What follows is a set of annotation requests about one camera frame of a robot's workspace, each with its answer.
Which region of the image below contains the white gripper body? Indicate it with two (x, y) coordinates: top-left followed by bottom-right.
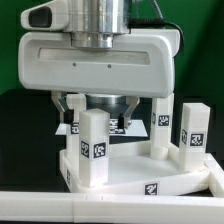
(18, 29), (180, 98)

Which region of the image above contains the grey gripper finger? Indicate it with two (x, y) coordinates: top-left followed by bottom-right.
(51, 91), (74, 124)
(118, 96), (140, 129)

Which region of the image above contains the white desk top tray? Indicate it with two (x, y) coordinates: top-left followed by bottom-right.
(60, 141), (210, 196)

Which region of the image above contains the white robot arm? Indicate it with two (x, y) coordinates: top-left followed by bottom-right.
(18, 0), (183, 124)

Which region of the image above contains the white marker sheet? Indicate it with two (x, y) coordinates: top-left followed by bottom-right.
(56, 119), (148, 137)

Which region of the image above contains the white front fence bar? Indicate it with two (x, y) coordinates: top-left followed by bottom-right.
(0, 192), (224, 224)

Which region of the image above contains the white fence bar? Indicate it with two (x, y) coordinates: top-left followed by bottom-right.
(205, 153), (224, 198)
(0, 192), (224, 224)

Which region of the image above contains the white right fence bar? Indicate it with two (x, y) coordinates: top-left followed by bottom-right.
(205, 153), (224, 198)

